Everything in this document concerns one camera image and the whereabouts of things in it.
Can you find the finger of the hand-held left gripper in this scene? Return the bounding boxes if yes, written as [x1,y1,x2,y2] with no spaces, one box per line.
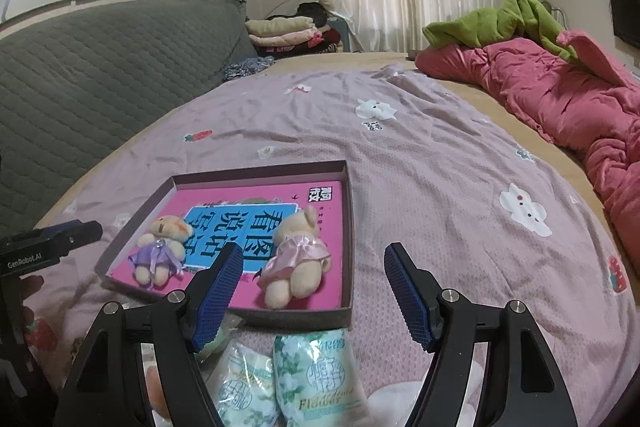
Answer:
[50,221,104,258]
[34,221,81,242]

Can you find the orange makeup sponge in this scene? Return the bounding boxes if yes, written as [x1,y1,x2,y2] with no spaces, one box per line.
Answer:
[142,364,171,418]

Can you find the shallow brown cardboard box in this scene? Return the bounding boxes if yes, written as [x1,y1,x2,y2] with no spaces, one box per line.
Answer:
[95,160,357,330]

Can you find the stack of folded clothes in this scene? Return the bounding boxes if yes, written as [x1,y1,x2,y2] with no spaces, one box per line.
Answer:
[245,2,346,55]

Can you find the blue grey cabinet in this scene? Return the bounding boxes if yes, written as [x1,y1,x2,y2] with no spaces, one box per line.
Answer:
[330,17,357,52]

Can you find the teddy bear in pink dress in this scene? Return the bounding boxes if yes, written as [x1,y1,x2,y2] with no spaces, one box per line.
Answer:
[255,207,333,309]

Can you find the grey quilted headboard cover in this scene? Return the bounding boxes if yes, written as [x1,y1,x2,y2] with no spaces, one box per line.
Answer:
[0,0,273,228]

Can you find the pink children's book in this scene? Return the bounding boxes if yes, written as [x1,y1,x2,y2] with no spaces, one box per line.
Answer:
[111,181,348,310]

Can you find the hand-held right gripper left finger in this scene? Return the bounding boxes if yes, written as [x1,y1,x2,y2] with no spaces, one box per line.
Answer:
[59,242,244,427]

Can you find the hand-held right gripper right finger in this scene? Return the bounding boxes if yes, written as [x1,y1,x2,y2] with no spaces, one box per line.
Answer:
[383,242,581,427]

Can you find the person's left hand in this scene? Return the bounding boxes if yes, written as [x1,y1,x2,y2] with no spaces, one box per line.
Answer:
[20,276,48,348]

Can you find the blue patterned cloth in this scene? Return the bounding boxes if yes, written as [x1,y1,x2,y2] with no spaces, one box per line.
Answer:
[222,56,278,82]

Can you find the large green floral tissue packet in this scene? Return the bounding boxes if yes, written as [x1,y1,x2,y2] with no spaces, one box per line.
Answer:
[272,329,371,427]

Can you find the green blanket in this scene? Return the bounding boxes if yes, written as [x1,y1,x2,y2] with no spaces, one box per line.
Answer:
[422,0,583,62]

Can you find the small green floral tissue packet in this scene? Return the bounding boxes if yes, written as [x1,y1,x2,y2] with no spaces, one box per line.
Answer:
[205,341,278,427]

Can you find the black wall television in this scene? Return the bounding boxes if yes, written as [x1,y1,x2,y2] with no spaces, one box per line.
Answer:
[607,0,640,72]

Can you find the teddy bear in purple dress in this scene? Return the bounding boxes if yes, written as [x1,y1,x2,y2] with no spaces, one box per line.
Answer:
[129,214,195,292]

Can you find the pink quilt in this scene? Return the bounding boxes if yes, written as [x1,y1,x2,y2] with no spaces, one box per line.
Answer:
[415,31,640,268]

